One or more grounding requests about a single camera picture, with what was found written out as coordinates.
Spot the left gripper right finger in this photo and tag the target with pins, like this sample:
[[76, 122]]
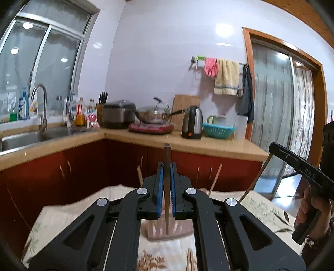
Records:
[[181, 208]]

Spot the translucent plastic container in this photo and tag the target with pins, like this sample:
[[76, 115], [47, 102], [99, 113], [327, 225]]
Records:
[[240, 127]]

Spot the dark hanging cloth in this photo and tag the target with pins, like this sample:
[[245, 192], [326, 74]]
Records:
[[246, 103]]

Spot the chrome sink faucet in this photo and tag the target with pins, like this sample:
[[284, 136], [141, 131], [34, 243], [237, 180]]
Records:
[[42, 109]]

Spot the teal plastic colander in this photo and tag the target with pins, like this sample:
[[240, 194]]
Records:
[[216, 131]]

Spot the wooden cutting board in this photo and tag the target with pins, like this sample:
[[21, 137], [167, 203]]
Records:
[[182, 101]]

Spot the wooden chopstick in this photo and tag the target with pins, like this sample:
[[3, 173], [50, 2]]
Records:
[[215, 180], [140, 175], [251, 187], [167, 162]]

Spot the wooden chopstick in holder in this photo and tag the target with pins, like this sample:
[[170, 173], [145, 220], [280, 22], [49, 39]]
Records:
[[215, 180], [140, 175]]

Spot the stainless electric kettle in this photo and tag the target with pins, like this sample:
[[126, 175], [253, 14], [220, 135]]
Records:
[[192, 127]]

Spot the pink rubber glove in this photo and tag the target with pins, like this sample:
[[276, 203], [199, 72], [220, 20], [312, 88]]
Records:
[[210, 67]]

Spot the person right hand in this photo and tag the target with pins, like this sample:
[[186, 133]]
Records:
[[313, 217]]

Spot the small green bottle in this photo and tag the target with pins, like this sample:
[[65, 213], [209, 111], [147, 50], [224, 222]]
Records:
[[12, 113]]

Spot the blue detergent bottle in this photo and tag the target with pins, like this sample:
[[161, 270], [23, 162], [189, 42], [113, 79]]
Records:
[[23, 105]]

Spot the white spray bottle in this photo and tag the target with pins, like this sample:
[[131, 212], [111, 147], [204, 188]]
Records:
[[33, 109]]

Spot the black rice cooker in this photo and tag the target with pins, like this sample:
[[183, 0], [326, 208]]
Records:
[[118, 114]]

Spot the beige perforated utensil holder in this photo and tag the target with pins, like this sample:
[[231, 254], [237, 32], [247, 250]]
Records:
[[159, 230]]

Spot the red induction cooktop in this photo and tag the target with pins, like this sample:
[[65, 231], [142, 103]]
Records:
[[157, 129]]

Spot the wall towel rail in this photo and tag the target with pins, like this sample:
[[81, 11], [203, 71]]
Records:
[[195, 59]]

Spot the steel sink basin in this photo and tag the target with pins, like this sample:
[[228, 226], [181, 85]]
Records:
[[18, 141]]

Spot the knife block with knives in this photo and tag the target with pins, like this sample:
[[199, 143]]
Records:
[[99, 107]]

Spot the yellow hanging towel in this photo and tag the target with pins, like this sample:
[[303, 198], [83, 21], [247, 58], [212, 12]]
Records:
[[227, 79]]

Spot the cooking oil bottle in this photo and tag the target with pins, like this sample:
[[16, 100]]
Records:
[[80, 117]]

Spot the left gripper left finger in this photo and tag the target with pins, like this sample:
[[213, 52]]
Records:
[[152, 206]]

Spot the wooden framed glass door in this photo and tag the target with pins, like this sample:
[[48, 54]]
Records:
[[290, 96]]

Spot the red kitchen cabinets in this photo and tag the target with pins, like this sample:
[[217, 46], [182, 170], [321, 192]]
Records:
[[74, 174]]

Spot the red white snack bag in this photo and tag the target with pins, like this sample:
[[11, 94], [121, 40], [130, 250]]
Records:
[[91, 115]]

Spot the kitchen window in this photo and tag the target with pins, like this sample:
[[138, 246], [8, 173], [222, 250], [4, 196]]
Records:
[[44, 43]]

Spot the floral tablecloth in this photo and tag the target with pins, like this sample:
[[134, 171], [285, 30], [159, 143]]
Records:
[[157, 251]]

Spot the steel wok with lid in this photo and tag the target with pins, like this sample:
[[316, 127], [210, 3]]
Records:
[[158, 114]]

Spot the white green-handled mug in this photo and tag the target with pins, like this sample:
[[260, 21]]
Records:
[[217, 120]]

